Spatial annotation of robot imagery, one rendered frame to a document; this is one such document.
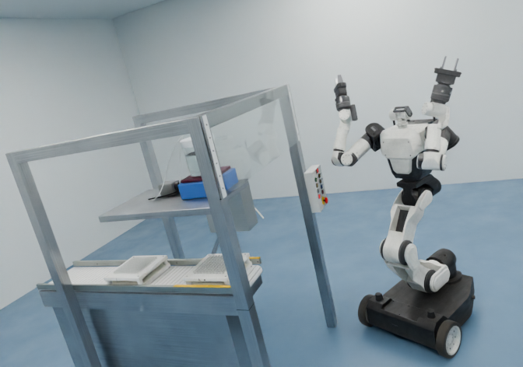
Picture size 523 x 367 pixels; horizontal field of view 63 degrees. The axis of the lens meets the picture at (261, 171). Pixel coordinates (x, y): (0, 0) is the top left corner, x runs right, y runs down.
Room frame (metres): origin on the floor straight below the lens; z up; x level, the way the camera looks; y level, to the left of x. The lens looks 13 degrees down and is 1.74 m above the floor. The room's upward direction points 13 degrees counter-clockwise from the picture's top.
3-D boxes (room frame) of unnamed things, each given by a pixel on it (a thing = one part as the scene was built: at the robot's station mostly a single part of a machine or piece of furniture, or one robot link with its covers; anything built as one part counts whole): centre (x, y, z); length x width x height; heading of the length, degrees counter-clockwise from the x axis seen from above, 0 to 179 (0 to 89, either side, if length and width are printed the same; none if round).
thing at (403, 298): (2.40, -0.84, 0.19); 0.64 x 0.52 x 0.33; 127
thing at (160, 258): (2.16, 0.77, 0.88); 0.25 x 0.24 x 0.02; 153
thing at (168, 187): (2.06, 0.45, 1.28); 0.10 x 0.07 x 0.06; 64
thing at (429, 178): (2.46, -0.92, 0.84); 0.28 x 0.13 x 0.18; 127
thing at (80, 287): (2.03, 0.82, 0.83); 1.32 x 0.02 x 0.03; 64
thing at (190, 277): (1.93, 0.32, 0.88); 0.25 x 0.24 x 0.02; 154
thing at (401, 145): (2.44, -0.90, 1.11); 0.34 x 0.30 x 0.36; 37
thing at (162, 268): (2.16, 0.77, 0.83); 0.24 x 0.24 x 0.02; 63
